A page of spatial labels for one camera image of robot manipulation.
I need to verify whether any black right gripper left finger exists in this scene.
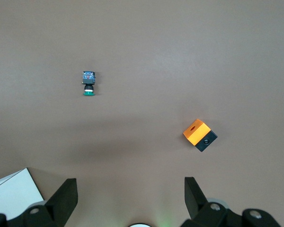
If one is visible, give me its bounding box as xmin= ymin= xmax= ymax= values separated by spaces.
xmin=0 ymin=178 xmax=79 ymax=227

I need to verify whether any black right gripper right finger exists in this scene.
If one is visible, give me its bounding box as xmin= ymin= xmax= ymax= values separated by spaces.
xmin=181 ymin=176 xmax=282 ymax=227

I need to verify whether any green push button switch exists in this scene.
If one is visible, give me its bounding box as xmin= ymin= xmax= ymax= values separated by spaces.
xmin=81 ymin=70 xmax=97 ymax=97

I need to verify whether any orange and black box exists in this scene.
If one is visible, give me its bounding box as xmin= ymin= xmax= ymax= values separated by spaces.
xmin=182 ymin=119 xmax=218 ymax=153

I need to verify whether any brown table cover mat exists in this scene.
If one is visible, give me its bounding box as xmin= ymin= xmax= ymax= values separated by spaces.
xmin=0 ymin=0 xmax=284 ymax=227

